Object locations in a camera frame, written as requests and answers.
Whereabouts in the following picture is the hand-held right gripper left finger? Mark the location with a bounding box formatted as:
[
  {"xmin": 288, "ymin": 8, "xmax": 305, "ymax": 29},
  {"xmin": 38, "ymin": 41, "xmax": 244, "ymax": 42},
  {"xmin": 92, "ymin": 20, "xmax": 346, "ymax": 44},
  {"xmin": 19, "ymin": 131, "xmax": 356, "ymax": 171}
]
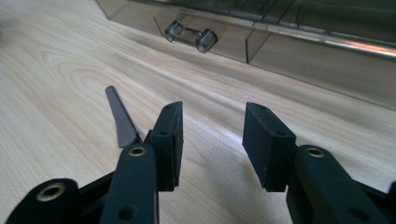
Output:
[{"xmin": 99, "ymin": 101, "xmax": 184, "ymax": 224}]

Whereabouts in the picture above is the flat dark grey tool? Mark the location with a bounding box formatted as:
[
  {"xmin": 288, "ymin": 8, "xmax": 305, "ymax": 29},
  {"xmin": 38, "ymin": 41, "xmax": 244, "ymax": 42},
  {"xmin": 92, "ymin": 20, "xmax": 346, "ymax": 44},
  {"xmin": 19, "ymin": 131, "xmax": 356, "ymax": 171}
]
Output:
[{"xmin": 105, "ymin": 85, "xmax": 143, "ymax": 149}]

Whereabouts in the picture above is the smoky transparent drawer cabinet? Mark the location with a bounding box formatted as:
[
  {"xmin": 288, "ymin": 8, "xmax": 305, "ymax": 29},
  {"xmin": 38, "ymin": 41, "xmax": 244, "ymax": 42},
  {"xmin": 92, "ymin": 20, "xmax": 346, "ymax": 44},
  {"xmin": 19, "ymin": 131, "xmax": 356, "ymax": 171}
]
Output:
[{"xmin": 130, "ymin": 0, "xmax": 396, "ymax": 62}]

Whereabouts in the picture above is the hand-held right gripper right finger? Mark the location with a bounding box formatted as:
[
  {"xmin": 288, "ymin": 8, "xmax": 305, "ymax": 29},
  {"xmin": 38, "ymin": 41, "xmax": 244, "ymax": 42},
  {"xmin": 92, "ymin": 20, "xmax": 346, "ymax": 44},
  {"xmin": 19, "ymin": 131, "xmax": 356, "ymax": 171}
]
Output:
[{"xmin": 242, "ymin": 102, "xmax": 390, "ymax": 224}]

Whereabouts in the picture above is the smoky transparent drawer with handle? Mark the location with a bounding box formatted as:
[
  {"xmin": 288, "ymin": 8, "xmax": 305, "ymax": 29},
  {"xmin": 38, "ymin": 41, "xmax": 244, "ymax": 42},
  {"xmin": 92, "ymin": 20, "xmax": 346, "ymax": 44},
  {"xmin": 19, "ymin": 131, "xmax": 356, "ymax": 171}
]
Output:
[{"xmin": 94, "ymin": 0, "xmax": 269, "ymax": 64}]

